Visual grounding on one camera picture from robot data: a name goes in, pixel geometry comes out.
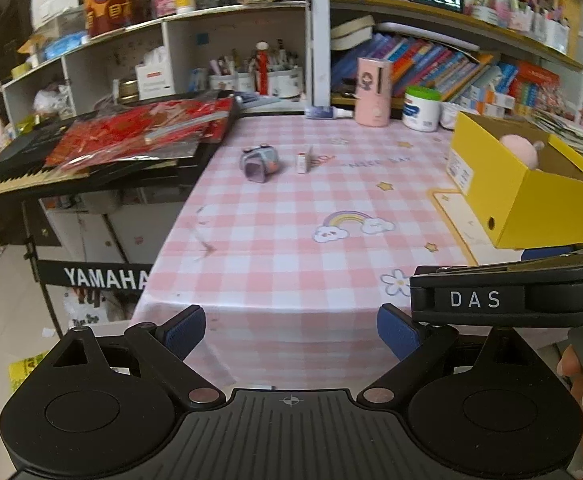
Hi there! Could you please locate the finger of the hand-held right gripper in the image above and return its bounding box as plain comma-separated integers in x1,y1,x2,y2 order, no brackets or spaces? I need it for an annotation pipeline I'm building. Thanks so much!
520,245,575,262

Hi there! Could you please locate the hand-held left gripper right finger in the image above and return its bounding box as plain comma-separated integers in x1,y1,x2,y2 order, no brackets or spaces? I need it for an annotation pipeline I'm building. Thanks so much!
357,304,547,407

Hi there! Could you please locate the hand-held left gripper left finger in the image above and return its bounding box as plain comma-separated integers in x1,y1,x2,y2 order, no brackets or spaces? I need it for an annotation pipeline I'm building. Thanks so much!
46,305,225,410

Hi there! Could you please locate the yellow cardboard box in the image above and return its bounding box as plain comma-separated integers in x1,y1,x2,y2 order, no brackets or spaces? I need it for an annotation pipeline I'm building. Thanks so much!
445,110,583,250

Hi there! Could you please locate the pink plush chicken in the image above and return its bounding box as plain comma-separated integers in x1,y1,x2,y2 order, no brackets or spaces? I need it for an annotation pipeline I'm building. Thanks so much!
500,133,545,170

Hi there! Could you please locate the yellow bordered desk mat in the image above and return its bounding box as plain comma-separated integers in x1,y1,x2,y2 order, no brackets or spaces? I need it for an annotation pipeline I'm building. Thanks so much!
429,187,527,266

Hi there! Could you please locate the black keyboard stand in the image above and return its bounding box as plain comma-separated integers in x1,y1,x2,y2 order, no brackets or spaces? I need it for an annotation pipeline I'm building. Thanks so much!
22,200,150,338

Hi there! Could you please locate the pink checkered tablecloth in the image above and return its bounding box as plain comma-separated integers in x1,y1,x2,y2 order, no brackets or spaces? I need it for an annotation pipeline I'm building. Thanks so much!
130,112,583,391

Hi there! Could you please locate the pile of papers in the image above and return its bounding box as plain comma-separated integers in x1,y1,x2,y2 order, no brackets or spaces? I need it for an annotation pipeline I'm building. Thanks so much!
531,110,583,166

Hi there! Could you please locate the white cabinet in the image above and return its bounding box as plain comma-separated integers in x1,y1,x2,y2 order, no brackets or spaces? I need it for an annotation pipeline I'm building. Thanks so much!
44,195,182,266

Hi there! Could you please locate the yellow plastic bag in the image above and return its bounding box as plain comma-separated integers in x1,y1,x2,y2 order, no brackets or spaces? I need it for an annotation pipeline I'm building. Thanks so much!
9,352,47,393

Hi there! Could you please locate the red boxed book set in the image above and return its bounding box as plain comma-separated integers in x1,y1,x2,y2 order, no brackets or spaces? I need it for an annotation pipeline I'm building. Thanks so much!
514,62,561,116

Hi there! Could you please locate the stack of small cartons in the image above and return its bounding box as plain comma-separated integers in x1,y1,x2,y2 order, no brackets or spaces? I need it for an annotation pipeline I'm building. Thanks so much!
464,80,517,111

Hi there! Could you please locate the white jar green lid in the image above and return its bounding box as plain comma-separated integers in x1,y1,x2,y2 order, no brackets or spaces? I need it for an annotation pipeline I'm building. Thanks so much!
402,86,442,132

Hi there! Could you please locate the pile of red packets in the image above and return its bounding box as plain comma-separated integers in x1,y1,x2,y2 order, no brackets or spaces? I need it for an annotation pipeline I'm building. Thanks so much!
46,99,235,171

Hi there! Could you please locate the black electric keyboard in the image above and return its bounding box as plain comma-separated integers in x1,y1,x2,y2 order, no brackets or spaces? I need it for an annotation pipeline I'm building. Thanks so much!
0,92,242,211

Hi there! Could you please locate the row of colourful books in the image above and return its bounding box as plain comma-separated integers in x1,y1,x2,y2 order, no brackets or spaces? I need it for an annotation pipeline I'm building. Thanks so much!
331,32,522,106

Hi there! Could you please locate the small spray bottle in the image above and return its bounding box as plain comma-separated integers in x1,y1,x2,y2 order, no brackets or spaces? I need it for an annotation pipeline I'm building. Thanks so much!
305,105,355,120

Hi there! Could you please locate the pink cartoon cylinder dispenser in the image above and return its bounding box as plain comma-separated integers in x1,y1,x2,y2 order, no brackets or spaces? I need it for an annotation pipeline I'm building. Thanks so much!
355,57,393,127

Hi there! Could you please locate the row of pastel pen holders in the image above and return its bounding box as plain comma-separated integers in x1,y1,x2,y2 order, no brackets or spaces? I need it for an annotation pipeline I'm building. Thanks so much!
464,0,572,56

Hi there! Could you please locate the metal tin can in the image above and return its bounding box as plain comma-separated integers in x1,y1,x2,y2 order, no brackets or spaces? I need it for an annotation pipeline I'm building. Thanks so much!
116,79,140,103

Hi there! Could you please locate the white pen holder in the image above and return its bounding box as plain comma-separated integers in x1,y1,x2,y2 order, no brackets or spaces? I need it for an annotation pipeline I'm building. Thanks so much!
266,67,303,98
209,72,257,93

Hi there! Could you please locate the white tissue box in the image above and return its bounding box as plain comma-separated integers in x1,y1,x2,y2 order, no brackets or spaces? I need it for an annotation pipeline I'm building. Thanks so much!
136,47,175,101

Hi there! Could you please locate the red ornament pen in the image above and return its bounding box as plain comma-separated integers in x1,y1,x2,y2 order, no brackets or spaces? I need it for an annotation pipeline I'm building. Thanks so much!
255,42,271,96

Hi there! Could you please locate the stack of thick cream books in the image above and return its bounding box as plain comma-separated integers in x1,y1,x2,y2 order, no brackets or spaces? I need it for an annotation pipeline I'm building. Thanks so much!
330,15,376,51

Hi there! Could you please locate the white shelf unit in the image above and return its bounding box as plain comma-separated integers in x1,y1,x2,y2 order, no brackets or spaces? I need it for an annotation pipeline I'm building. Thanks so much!
0,0,332,126

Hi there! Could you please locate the fortune god figure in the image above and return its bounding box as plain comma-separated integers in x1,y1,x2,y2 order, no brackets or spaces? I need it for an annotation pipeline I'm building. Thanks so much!
82,0,145,38

